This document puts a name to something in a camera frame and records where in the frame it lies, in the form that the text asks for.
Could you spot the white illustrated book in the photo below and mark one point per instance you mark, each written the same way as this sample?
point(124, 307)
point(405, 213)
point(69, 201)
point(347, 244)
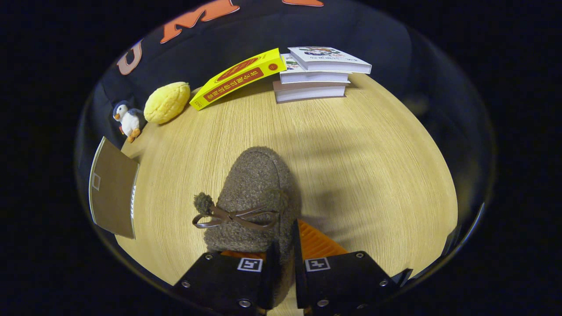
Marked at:
point(329, 57)

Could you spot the penguin plush toy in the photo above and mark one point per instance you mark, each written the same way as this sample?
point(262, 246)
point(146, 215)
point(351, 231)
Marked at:
point(129, 120)

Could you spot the brown cover book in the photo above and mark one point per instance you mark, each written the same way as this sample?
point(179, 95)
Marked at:
point(307, 92)

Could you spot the brown fleece shoe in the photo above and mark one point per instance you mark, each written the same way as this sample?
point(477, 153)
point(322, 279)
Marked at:
point(254, 180)

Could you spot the brown fabric storage box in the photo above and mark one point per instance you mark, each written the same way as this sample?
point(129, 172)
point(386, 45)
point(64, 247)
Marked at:
point(114, 193)

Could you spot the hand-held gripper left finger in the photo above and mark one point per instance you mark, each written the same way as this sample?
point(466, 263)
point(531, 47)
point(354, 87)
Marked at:
point(219, 281)

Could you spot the yellow bun plush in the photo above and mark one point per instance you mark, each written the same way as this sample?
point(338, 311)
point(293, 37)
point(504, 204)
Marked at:
point(167, 103)

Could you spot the yellow book red label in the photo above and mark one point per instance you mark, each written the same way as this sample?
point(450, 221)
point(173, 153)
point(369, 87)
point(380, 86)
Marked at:
point(237, 77)

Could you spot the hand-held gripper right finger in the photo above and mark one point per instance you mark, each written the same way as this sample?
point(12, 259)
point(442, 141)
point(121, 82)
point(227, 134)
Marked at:
point(342, 281)

